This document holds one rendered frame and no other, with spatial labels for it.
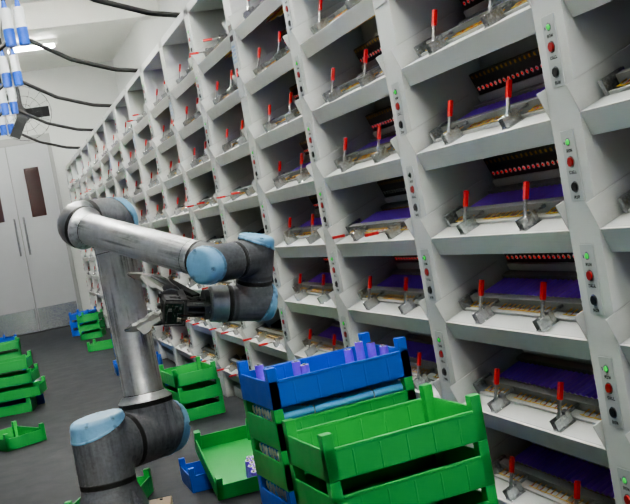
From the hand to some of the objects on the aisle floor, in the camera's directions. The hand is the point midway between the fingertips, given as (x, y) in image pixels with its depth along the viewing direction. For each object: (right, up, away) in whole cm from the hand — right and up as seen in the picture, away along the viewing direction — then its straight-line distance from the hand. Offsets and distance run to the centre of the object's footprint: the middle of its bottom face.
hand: (124, 301), depth 252 cm
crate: (+17, -64, +100) cm, 120 cm away
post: (+94, -55, -1) cm, 108 cm away
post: (+114, -54, -68) cm, 144 cm away
